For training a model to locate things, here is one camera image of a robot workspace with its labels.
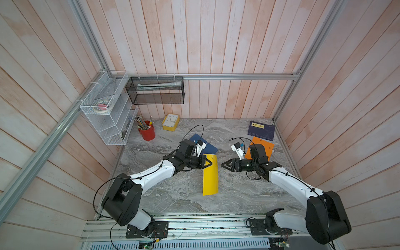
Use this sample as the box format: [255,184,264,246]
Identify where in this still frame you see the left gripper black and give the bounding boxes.
[184,155,213,169]

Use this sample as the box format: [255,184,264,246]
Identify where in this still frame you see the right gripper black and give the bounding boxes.
[221,158,258,173]

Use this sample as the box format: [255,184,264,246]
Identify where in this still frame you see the yellow paper document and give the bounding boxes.
[203,154,219,196]

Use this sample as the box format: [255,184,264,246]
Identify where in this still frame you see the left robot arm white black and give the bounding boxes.
[101,140,218,232]

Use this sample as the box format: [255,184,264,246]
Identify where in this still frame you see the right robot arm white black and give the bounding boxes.
[222,143,352,244]

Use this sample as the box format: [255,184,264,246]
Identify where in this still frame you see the blue paper document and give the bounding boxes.
[190,134,218,155]

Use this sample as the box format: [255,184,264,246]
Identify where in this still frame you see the orange paper document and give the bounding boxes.
[245,136,275,160]

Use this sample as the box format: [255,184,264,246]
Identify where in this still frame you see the dark navy notebook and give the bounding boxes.
[248,121,276,141]

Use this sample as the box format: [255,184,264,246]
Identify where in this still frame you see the yellow alarm clock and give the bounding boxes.
[162,114,180,132]

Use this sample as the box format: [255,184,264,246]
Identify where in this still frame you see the red pencil cup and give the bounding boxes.
[138,120,156,141]

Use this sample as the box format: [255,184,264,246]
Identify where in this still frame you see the pencils in cup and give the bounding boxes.
[134,115,152,130]

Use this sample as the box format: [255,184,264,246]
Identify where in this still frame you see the black mesh basket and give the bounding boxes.
[126,77,185,105]

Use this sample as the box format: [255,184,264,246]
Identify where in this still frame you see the tape roll in rack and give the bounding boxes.
[93,100,113,114]

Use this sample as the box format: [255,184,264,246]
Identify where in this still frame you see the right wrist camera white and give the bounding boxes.
[231,142,245,160]

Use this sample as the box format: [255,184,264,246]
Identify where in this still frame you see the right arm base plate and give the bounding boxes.
[245,217,293,236]

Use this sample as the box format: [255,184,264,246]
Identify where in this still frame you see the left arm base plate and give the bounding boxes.
[126,221,169,240]

